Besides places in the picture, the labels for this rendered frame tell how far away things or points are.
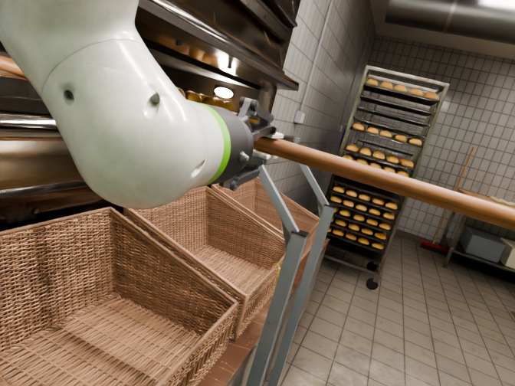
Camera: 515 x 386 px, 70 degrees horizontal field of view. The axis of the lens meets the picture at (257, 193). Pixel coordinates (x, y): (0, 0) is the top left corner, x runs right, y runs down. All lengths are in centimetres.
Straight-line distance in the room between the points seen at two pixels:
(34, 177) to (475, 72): 533
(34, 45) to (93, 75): 6
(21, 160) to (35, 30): 65
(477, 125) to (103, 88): 548
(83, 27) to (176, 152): 12
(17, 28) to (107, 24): 7
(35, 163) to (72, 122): 69
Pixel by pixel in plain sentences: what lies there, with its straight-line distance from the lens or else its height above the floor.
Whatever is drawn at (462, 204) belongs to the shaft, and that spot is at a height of 119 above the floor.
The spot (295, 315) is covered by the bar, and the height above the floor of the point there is 46.
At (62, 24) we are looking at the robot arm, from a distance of 33.
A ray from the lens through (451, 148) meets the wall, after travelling 561.
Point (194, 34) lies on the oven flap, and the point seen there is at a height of 139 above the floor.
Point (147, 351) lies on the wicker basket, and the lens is 107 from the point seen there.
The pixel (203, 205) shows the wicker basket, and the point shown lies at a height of 77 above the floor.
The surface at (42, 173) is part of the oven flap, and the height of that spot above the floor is 97.
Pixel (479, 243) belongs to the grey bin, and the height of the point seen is 39.
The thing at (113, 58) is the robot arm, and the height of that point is 126.
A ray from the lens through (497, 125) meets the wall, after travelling 570.
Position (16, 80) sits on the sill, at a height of 117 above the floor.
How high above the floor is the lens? 125
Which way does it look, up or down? 13 degrees down
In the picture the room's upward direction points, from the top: 15 degrees clockwise
